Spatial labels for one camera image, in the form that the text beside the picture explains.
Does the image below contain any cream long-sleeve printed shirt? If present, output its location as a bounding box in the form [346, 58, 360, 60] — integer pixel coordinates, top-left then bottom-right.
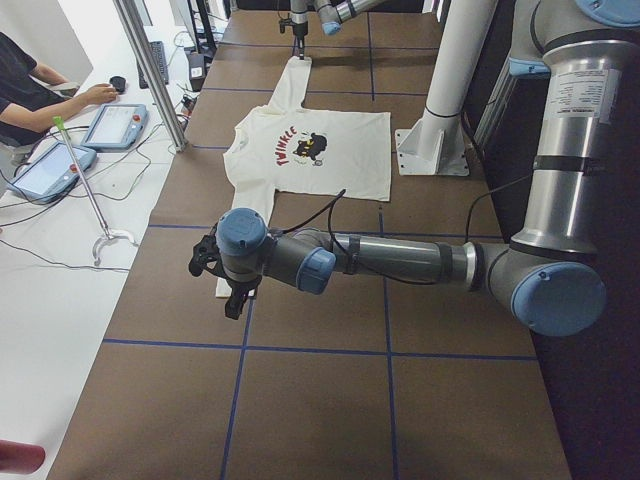
[215, 56, 392, 300]

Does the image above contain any person's hand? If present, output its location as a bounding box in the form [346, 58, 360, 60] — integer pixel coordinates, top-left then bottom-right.
[81, 83, 118, 105]

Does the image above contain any small black box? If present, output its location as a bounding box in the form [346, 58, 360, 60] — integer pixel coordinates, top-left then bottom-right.
[186, 52, 207, 92]

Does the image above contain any white pillar with base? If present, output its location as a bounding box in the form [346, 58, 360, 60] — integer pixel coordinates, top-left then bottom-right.
[395, 0, 498, 176]

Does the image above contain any black computer mouse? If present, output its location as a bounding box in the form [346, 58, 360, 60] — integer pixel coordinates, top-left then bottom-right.
[109, 76, 127, 94]

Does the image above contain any far teach pendant tablet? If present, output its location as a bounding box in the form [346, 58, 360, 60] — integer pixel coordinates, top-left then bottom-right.
[81, 104, 148, 151]

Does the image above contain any teach pendant tablet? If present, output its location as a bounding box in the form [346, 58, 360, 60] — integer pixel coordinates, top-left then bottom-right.
[81, 104, 148, 151]
[7, 141, 79, 204]

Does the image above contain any near teach pendant tablet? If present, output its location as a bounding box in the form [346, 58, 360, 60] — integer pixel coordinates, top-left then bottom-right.
[7, 141, 79, 204]

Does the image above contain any metal stand with green tip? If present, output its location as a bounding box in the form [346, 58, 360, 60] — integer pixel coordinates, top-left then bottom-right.
[53, 116, 138, 267]

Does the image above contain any red cylinder object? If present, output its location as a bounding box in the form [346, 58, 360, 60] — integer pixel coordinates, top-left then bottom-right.
[0, 440, 46, 474]

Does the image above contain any person in black shirt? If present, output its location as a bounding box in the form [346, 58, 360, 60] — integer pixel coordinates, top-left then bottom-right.
[1, 34, 92, 146]

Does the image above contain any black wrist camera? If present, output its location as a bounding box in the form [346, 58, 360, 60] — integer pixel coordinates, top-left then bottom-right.
[188, 234, 221, 277]

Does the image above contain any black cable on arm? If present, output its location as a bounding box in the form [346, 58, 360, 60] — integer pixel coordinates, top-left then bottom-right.
[269, 188, 361, 276]

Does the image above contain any aluminium frame post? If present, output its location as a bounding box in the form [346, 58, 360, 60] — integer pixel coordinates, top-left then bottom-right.
[113, 0, 187, 152]

